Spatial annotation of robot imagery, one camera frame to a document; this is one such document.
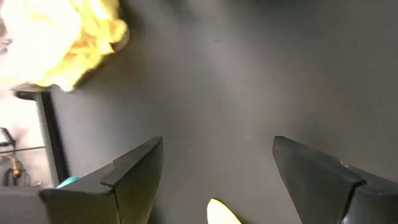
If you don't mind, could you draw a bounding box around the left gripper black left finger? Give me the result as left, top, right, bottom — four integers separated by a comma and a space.
39, 136, 165, 224

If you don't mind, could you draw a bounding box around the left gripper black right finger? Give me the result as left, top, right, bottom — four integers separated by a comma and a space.
272, 134, 398, 224

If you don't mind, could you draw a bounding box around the blue microfiber towel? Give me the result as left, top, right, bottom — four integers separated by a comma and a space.
57, 175, 84, 190

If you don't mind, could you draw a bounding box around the yellow microfiber towel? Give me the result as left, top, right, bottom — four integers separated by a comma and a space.
206, 198, 243, 224
0, 0, 129, 93

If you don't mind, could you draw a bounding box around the clear plastic basket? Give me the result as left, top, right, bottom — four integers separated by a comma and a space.
0, 0, 131, 94

